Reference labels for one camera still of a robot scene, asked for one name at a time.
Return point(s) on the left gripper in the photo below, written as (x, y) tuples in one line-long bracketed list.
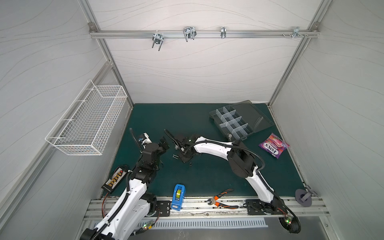
[(165, 146)]

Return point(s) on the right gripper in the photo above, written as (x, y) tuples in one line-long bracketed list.
[(180, 144)]

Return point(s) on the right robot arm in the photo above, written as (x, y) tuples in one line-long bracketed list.
[(243, 162)]

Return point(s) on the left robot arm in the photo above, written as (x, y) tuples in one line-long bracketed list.
[(135, 202)]

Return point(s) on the screwdriver bit set case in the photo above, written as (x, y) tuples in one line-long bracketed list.
[(118, 175)]

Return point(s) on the blue tape dispenser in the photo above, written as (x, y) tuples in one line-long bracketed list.
[(178, 197)]

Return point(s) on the clear compartment organizer box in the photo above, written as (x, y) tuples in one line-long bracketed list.
[(239, 121)]

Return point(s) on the pink Fox's candy bag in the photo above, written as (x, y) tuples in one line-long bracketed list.
[(274, 145)]

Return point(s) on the metal U-bolt clamp left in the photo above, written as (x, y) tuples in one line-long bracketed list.
[(157, 39)]

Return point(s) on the metal u-bolt clamp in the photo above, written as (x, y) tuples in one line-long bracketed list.
[(157, 39), (189, 33)]

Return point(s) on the metal U-bolt clamp middle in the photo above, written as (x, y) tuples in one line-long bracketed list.
[(189, 33)]

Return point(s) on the metal hook clamp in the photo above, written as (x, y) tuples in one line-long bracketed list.
[(223, 32)]

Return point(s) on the grey tape spool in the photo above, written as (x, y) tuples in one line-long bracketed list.
[(303, 197)]

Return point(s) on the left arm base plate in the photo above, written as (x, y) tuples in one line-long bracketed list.
[(160, 209)]

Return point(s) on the white wire basket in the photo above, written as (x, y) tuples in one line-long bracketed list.
[(85, 127)]

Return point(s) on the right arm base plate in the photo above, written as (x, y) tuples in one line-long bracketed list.
[(258, 207)]

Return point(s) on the aluminium crossbar rail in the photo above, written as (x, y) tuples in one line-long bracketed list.
[(201, 34)]

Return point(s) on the metal bracket right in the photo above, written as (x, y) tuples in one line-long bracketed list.
[(296, 34)]

